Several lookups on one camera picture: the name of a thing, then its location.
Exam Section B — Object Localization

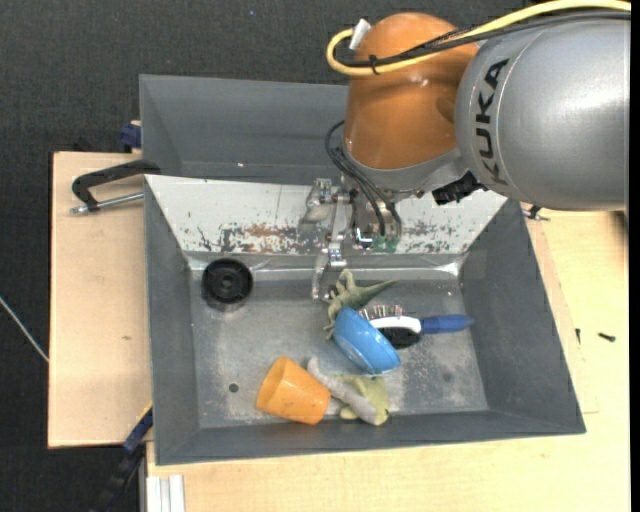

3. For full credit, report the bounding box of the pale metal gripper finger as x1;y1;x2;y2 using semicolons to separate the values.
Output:
311;242;349;302
298;177;336;242

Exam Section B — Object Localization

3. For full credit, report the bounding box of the green toy dinosaur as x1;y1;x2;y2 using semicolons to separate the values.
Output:
323;268;399;342

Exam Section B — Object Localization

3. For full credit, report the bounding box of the blue bowl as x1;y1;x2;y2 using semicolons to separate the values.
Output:
331;306;403;376

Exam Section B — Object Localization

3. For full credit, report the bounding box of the blue and white brush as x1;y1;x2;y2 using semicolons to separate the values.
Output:
356;303;477;350

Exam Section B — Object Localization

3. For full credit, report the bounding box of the grey metal bin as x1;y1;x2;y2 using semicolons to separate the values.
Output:
138;73;587;467

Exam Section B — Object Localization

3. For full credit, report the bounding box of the grey plush tube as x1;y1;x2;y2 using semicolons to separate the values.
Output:
305;356;382;427

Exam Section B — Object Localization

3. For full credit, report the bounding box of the pale green cloth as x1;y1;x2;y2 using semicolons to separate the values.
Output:
338;374;392;427

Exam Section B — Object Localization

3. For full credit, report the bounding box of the orange cup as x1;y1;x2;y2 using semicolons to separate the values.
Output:
255;355;333;427

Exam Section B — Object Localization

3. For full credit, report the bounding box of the black cylinder on white bracket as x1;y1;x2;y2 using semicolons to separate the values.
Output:
431;171;489;207

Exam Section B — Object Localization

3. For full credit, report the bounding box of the black round ring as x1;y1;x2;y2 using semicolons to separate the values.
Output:
200;257;255;308

